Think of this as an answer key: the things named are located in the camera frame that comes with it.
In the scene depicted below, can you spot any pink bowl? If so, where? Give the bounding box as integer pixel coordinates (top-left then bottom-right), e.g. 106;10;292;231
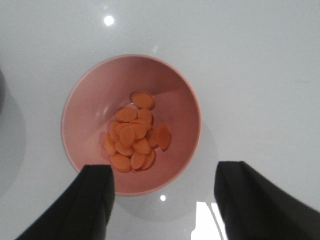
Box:
61;54;201;196

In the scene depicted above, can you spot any dark blue saucepan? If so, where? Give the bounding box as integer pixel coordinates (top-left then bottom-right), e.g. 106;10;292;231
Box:
0;70;5;113

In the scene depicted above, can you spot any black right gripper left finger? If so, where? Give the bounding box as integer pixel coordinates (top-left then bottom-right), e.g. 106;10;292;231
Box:
18;165;115;240

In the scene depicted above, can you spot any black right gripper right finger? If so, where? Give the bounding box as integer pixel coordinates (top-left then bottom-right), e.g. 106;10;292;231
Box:
214;161;320;240

